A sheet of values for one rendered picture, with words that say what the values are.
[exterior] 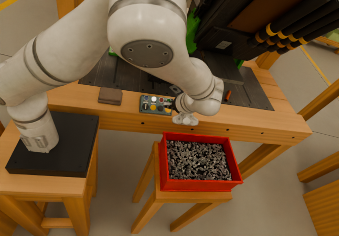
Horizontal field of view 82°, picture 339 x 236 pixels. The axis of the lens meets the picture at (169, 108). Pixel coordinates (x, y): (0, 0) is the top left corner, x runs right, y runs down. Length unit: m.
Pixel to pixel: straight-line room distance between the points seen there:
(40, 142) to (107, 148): 1.12
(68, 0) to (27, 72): 0.94
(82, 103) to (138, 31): 0.73
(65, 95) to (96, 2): 0.69
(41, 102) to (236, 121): 0.86
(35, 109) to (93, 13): 0.39
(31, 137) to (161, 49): 0.57
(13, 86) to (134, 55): 0.31
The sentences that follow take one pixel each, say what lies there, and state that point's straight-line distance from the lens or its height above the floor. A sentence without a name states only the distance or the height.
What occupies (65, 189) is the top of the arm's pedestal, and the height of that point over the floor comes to 0.85.
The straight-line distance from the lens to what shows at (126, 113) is 0.89.
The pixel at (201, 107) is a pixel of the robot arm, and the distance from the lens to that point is 0.49.
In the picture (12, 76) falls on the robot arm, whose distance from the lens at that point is 0.46.
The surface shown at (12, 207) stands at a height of 0.65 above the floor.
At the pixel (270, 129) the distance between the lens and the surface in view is 1.21.
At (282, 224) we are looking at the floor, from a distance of 2.18.
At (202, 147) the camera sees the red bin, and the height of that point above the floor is 0.88.
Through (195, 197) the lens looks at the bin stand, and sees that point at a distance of 0.89.
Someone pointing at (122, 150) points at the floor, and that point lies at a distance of 1.81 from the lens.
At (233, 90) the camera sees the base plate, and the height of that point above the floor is 0.90.
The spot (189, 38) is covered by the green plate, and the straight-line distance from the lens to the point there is 0.94.
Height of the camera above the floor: 1.58
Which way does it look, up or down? 46 degrees down
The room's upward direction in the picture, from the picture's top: 23 degrees clockwise
